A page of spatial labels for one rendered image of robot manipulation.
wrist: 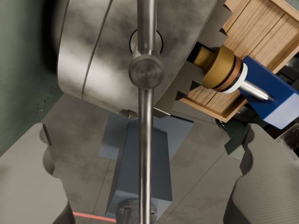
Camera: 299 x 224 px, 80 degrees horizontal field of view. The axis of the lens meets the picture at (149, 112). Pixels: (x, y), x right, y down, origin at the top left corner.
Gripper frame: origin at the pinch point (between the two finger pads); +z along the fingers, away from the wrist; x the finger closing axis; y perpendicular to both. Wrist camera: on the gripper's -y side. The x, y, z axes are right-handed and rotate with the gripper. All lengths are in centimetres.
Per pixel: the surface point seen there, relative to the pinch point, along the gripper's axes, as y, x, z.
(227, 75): 3.9, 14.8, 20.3
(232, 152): 43, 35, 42
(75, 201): 257, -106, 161
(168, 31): -4.6, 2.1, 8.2
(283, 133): 25, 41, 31
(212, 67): 2.1, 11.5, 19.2
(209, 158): 147, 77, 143
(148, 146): 3.4, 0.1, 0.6
